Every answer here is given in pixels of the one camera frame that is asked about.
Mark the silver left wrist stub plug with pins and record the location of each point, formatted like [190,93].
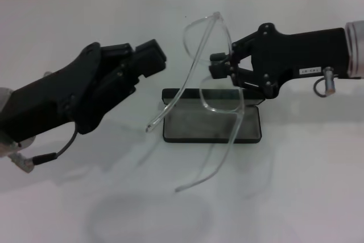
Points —
[47,73]

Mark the clear frame glasses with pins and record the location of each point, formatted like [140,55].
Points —
[216,16]

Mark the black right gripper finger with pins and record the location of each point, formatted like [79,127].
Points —
[148,51]
[150,68]

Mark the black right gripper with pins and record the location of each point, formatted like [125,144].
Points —
[298,49]

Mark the black glasses case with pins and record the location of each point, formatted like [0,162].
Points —
[250,129]

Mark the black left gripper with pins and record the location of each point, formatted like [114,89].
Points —
[51,103]

